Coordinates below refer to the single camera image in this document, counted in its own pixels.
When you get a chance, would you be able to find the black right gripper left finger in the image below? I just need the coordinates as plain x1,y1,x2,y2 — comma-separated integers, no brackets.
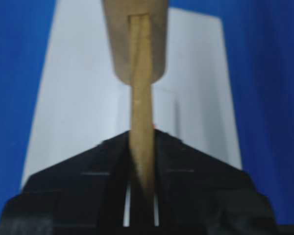
0,132,130,235

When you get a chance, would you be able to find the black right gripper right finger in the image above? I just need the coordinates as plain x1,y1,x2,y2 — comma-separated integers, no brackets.
155,130,278,235

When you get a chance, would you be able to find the wooden mallet hammer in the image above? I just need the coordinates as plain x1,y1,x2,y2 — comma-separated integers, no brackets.
102,0,169,198

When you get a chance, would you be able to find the large white foam board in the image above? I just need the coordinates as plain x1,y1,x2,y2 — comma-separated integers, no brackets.
21,0,243,227

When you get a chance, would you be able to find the blue table cloth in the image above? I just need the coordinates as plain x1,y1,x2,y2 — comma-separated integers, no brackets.
0,0,294,225

